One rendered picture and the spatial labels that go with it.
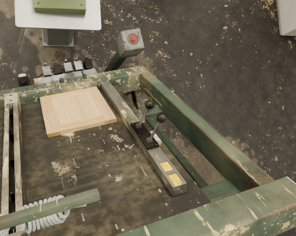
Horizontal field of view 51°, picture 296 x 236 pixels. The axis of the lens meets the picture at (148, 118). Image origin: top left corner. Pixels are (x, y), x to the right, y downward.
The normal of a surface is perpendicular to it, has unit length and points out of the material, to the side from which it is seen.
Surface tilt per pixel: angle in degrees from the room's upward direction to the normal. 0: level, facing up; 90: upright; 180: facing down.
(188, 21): 0
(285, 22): 90
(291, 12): 90
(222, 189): 58
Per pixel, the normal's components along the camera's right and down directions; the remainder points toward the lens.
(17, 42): 0.29, -0.09
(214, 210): -0.04, -0.87
